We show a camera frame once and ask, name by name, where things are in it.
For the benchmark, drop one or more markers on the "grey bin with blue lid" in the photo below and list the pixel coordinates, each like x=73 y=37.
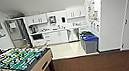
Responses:
x=90 y=45

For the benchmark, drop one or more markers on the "colourful wall poster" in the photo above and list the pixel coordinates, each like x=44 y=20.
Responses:
x=93 y=13

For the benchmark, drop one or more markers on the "white four-door wall cabinet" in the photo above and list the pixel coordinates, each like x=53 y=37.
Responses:
x=75 y=12

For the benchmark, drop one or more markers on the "stainless steel refrigerator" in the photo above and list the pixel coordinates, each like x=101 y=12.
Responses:
x=17 y=32

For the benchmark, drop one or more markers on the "dark coffee machine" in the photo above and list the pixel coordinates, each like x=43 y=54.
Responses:
x=32 y=29

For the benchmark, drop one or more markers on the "grey bin with black lid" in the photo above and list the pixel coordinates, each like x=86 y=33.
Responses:
x=84 y=34

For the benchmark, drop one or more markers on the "built-in black microwave oven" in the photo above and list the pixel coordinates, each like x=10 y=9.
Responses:
x=37 y=36

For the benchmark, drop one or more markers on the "white two-door sink cabinet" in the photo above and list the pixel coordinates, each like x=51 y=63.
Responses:
x=59 y=37

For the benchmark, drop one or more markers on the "white three-drawer unit wide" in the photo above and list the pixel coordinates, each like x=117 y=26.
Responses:
x=83 y=28

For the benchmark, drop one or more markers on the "white three-drawer unit narrow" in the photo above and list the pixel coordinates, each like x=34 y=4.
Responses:
x=47 y=38

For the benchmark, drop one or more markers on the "stainless steel dishwasher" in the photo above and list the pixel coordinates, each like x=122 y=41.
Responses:
x=74 y=34

